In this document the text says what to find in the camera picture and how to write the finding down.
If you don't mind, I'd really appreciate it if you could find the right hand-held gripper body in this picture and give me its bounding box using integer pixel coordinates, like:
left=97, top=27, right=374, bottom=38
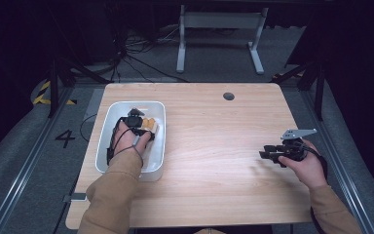
left=280, top=129, right=318, bottom=163

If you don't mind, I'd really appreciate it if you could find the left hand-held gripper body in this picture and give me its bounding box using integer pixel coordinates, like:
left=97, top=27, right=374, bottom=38
left=120, top=107, right=156, bottom=140

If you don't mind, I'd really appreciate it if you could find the orange food item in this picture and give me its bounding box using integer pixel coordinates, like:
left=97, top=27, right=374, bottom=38
left=141, top=117, right=160, bottom=134

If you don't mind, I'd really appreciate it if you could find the white plastic bin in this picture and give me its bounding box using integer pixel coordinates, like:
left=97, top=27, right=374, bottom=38
left=94, top=100, right=167, bottom=182

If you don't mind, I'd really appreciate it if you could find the person's left hand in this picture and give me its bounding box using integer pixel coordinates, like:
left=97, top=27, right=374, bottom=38
left=113, top=120, right=152, bottom=156

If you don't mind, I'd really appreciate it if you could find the person's right hand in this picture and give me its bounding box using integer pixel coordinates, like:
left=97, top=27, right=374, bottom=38
left=278, top=138, right=328, bottom=190

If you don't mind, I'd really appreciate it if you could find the black tripod stand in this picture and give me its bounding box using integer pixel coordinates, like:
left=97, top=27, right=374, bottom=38
left=271, top=60, right=326, bottom=122
left=47, top=58, right=112, bottom=119

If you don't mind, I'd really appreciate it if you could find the grey table edge clamp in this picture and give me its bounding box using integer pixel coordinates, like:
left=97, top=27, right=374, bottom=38
left=62, top=192, right=88, bottom=203

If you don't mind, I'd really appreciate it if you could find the yellow black hazard tape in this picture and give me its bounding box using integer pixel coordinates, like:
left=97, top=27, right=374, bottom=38
left=32, top=80, right=78, bottom=106

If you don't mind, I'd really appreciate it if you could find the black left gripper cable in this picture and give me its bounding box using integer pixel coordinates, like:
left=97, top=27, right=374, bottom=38
left=106, top=117, right=144, bottom=169

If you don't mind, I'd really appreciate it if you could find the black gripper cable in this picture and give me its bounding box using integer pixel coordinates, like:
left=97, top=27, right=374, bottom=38
left=300, top=142, right=329, bottom=234
left=106, top=117, right=144, bottom=169

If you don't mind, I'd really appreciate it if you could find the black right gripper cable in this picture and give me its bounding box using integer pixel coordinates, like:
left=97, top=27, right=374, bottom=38
left=300, top=142, right=329, bottom=234

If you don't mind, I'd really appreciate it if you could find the thin black floor cable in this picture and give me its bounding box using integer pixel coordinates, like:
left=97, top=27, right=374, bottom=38
left=79, top=112, right=98, bottom=143

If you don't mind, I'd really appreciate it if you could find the bundle of floor cables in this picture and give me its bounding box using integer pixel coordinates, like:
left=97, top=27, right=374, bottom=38
left=108, top=23, right=190, bottom=84

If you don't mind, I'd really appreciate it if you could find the grey metal table frame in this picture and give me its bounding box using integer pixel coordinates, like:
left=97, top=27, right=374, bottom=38
left=175, top=4, right=270, bottom=75

